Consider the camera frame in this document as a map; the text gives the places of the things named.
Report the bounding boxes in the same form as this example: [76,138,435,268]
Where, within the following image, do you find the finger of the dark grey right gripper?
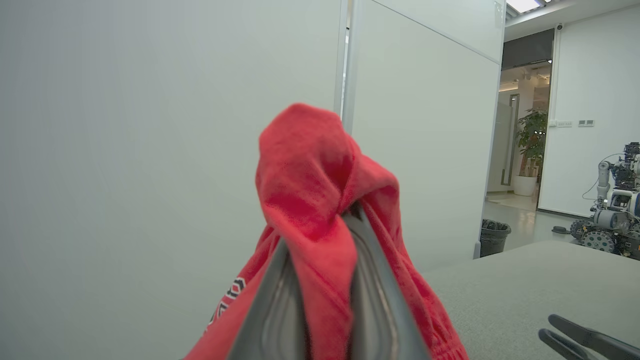
[548,314,640,360]
[538,328,592,360]

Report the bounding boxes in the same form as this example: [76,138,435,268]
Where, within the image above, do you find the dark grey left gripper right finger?
[342,202,431,360]

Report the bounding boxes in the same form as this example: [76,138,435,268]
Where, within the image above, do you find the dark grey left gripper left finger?
[227,239,309,360]

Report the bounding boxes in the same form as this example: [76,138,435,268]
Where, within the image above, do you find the red jersey with black lettering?
[182,102,470,360]

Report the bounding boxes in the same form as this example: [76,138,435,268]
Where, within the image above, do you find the black trash bin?
[480,219,512,258]

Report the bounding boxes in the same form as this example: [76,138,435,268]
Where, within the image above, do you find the white plant pot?
[512,174,538,197]

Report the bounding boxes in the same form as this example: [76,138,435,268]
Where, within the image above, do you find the white partition panel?
[350,0,506,273]
[0,0,347,360]

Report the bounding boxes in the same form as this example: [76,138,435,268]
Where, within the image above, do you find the green potted plant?
[515,109,549,177]

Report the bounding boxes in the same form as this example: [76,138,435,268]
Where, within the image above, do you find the rectangular ceiling light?
[506,0,552,14]

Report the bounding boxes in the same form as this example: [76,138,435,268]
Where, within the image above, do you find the wheeled grey robot with cables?
[570,142,640,261]

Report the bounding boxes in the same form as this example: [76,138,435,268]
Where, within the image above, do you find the grey partition post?
[334,0,363,135]

